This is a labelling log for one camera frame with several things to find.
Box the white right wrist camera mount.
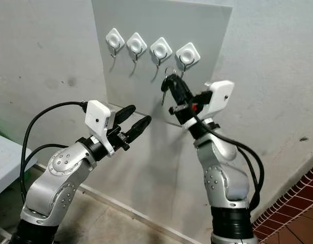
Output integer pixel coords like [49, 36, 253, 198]
[188, 80, 235, 129]

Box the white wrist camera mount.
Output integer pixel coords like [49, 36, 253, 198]
[188, 80, 235, 129]
[85, 100, 117, 156]

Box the white adhesive wall hook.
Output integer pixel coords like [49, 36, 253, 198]
[176, 42, 201, 72]
[126, 33, 148, 63]
[150, 37, 173, 68]
[105, 28, 125, 58]

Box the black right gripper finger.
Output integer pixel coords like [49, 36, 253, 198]
[163, 80, 189, 106]
[166, 73, 193, 101]

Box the black car key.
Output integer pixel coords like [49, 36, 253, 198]
[160, 66, 180, 107]

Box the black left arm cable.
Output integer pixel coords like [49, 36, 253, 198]
[22, 101, 89, 204]
[25, 144, 73, 173]

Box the white plastic folding table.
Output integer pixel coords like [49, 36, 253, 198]
[0, 132, 25, 244]

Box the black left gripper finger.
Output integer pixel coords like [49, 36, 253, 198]
[114, 104, 137, 124]
[123, 115, 152, 144]

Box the grey hook board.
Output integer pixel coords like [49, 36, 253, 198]
[91, 0, 233, 128]

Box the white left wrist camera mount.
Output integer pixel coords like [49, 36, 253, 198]
[85, 100, 117, 156]

